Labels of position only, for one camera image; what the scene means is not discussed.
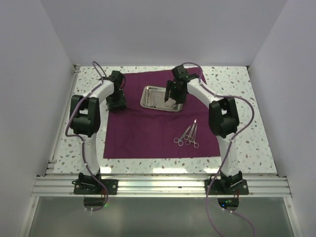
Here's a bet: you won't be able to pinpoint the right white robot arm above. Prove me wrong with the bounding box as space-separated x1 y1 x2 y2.
164 65 243 194

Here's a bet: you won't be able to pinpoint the steel hemostat forceps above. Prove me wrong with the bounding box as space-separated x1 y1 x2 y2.
192 124 199 149

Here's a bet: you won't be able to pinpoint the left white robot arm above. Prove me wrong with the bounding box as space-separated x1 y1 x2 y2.
65 71 127 195

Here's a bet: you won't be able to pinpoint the steel instrument tray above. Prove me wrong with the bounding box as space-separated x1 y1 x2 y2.
140 85 183 113

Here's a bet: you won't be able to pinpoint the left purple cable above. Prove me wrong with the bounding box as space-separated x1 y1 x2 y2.
64 61 111 212

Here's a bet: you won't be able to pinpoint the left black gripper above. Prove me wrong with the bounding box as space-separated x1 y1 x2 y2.
106 89 126 112

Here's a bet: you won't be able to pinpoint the purple cable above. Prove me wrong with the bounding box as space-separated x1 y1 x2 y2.
64 61 111 212
181 61 256 237

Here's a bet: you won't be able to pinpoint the long steel scissors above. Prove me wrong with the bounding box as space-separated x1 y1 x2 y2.
173 125 193 146

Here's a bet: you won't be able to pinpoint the purple cloth wrap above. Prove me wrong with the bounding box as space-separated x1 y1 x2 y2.
103 71 220 159

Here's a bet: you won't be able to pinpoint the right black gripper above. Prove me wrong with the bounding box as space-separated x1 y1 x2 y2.
165 80 187 105

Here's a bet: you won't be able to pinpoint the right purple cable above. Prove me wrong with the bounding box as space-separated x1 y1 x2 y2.
181 61 256 237

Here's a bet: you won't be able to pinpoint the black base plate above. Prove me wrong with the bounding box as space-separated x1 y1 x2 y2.
204 179 249 196
72 177 118 195

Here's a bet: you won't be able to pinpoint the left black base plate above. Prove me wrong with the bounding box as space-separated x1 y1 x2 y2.
72 177 118 195

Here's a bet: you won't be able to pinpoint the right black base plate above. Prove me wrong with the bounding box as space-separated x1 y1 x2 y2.
204 179 249 196

